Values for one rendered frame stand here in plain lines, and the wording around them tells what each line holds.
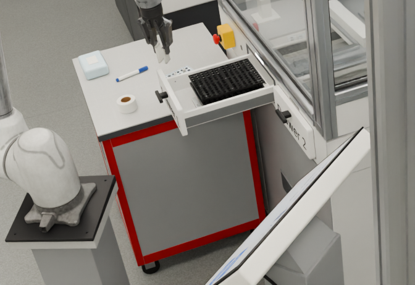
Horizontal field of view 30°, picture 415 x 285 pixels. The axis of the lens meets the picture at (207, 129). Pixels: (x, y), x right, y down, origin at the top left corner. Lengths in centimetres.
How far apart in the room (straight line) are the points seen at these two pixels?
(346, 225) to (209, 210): 80
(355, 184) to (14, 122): 105
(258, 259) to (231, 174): 150
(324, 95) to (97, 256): 89
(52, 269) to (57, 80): 237
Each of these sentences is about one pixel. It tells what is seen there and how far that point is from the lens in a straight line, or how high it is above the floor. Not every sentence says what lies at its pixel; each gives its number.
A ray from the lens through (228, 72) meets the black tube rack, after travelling 270.
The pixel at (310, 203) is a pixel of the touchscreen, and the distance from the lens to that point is 167.
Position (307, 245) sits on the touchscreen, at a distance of 177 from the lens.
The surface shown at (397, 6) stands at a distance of 70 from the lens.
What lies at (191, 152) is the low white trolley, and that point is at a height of 56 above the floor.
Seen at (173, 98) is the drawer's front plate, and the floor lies 93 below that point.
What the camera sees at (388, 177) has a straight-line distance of 79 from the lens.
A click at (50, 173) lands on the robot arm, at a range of 231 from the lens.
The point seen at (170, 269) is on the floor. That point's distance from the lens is 328.
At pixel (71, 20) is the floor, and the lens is 546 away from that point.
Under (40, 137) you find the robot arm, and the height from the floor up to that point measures 105.
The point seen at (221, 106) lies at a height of 88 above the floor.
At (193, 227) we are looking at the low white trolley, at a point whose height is 20.
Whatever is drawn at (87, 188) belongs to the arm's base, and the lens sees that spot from 247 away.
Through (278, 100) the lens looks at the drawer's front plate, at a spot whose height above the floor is 89.
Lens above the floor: 228
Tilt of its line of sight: 35 degrees down
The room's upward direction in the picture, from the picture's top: 11 degrees counter-clockwise
